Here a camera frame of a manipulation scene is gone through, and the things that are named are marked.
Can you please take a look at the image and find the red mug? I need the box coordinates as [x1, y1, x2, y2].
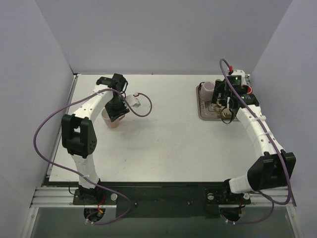
[242, 85, 253, 95]

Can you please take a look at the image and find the metal tray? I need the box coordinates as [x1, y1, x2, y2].
[196, 82, 230, 122]

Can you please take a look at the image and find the beige round mug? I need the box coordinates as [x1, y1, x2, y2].
[220, 108, 235, 120]

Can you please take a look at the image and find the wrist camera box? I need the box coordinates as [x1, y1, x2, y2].
[230, 69, 251, 85]
[125, 95, 141, 108]

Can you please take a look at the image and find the lilac mug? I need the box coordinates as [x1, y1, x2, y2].
[200, 81, 215, 102]

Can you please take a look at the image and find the pink mug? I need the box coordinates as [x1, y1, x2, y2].
[101, 109, 125, 128]

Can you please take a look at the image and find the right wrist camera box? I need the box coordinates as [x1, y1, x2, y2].
[230, 69, 251, 85]

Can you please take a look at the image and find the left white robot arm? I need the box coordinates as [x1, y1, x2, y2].
[61, 73, 130, 204]

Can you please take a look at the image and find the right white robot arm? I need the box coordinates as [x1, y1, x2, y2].
[211, 75, 296, 203]

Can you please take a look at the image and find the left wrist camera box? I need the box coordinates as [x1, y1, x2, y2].
[125, 95, 141, 108]

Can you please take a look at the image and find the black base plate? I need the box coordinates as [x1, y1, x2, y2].
[73, 181, 251, 220]

